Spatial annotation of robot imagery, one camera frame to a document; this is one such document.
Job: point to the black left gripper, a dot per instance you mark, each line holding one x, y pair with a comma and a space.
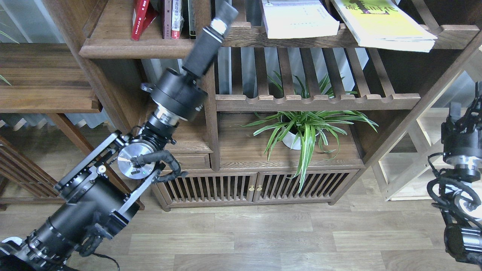
207, 44

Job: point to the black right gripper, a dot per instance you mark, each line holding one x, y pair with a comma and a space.
458, 130

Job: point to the yellow green book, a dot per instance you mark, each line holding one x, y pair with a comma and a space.
382, 24

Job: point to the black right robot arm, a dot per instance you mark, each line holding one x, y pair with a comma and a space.
451, 190

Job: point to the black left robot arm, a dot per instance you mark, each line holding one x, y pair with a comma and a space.
101, 192

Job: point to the white book on shelf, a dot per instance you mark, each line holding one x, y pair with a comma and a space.
285, 19

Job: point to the light wooden shelf unit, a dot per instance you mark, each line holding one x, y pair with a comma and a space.
403, 172

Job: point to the red white upright book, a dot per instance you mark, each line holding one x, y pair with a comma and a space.
176, 19

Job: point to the white plant pot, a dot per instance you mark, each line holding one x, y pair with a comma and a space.
292, 140

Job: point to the right slatted cabinet door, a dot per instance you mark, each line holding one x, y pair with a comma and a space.
282, 188

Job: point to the slatted cabinet door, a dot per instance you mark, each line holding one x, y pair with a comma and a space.
198, 190
282, 188

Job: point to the left slatted cabinet door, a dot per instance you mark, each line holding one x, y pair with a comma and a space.
198, 190

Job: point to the dark wooden side table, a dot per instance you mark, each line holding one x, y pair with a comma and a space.
55, 113

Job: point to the dark slatted wooden rack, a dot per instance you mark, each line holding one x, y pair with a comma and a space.
18, 169

